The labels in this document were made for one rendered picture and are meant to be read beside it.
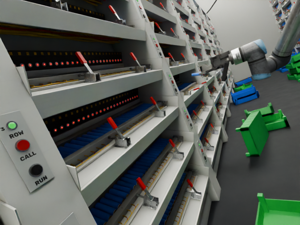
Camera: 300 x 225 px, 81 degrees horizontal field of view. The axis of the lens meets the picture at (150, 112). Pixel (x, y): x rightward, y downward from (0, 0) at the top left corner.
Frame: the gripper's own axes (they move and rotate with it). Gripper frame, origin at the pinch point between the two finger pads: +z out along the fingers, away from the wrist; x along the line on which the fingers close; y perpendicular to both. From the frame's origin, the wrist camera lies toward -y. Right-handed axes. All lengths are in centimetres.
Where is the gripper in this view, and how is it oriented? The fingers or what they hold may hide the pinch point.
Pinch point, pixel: (201, 74)
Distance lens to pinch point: 123.7
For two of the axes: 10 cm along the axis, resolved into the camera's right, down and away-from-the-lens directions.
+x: -4.4, 2.9, -8.5
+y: -3.7, -9.2, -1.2
